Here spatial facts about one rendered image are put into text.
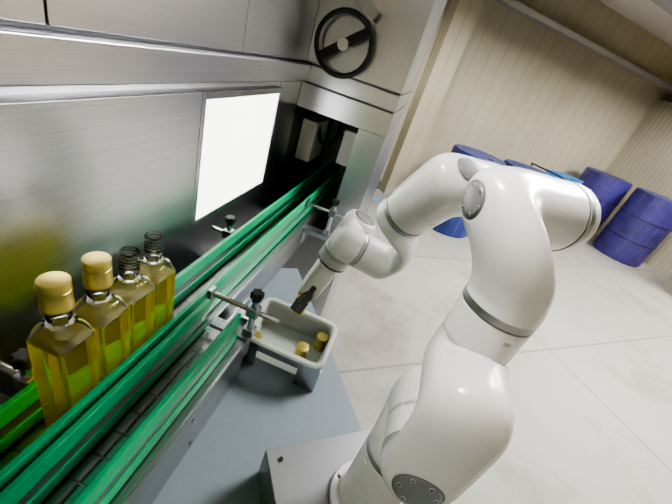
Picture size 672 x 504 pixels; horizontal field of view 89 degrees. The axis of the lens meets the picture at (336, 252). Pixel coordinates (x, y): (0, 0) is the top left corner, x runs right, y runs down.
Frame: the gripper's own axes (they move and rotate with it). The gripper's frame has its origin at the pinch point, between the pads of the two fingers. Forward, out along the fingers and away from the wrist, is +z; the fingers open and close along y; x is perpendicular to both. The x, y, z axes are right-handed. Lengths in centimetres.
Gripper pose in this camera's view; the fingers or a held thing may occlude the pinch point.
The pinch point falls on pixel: (301, 300)
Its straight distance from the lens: 89.2
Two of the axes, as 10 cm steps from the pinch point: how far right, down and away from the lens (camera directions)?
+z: -5.2, 7.0, 4.9
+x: 8.2, 5.6, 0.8
